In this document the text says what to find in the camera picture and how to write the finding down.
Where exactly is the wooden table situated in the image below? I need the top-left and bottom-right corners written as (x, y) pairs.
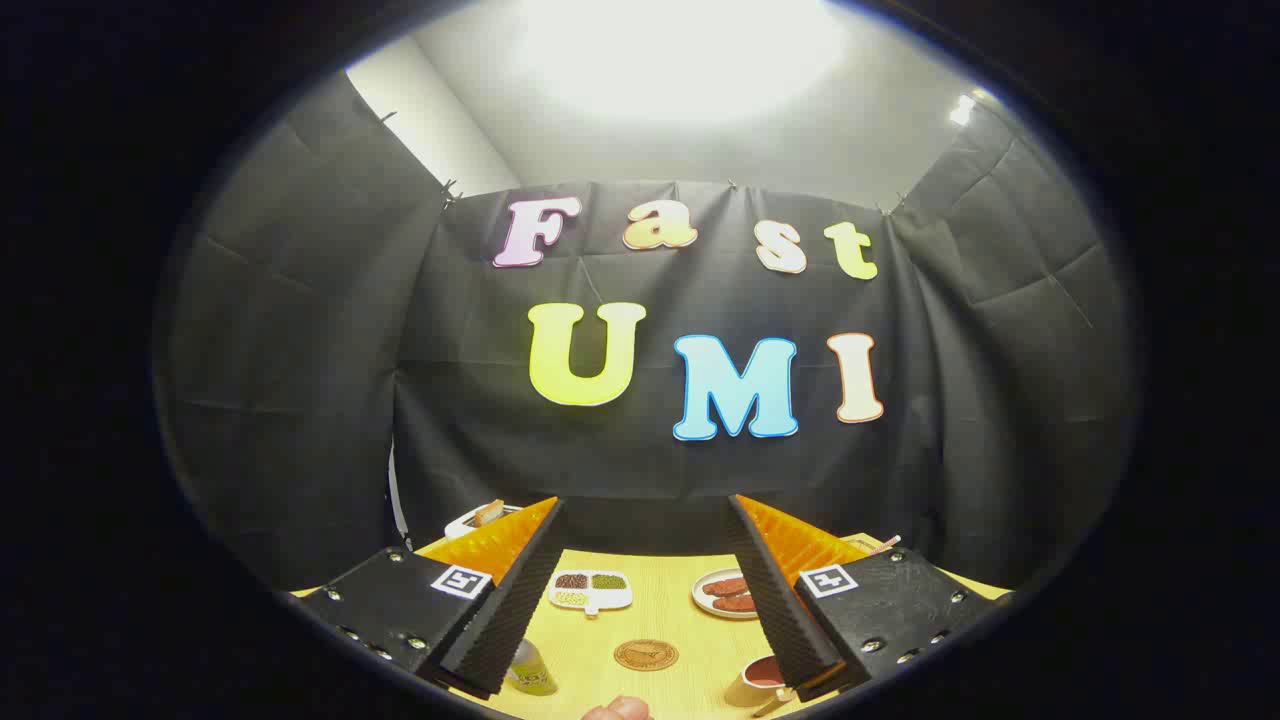
top-left (290, 535), bottom-right (1011, 720)

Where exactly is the white toaster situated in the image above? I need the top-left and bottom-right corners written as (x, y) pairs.
top-left (444, 500), bottom-right (526, 541)

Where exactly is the white round plate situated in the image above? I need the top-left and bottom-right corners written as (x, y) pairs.
top-left (692, 568), bottom-right (761, 621)

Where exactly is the black backdrop cloth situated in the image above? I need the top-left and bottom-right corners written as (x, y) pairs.
top-left (160, 70), bottom-right (1141, 601)

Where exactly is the round cork coaster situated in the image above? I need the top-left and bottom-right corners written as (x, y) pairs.
top-left (613, 639), bottom-right (680, 672)

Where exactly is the white divided dish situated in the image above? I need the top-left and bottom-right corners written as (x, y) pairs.
top-left (548, 570), bottom-right (634, 617)

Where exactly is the beige cup with wooden handle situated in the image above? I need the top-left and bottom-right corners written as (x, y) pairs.
top-left (724, 654), bottom-right (801, 719)

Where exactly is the silver green juice bottle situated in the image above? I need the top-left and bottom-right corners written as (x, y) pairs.
top-left (505, 640), bottom-right (559, 698)

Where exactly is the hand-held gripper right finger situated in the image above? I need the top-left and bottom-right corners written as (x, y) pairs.
top-left (726, 494), bottom-right (1013, 701)

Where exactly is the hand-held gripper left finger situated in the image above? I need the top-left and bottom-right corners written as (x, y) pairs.
top-left (296, 496), bottom-right (567, 701)

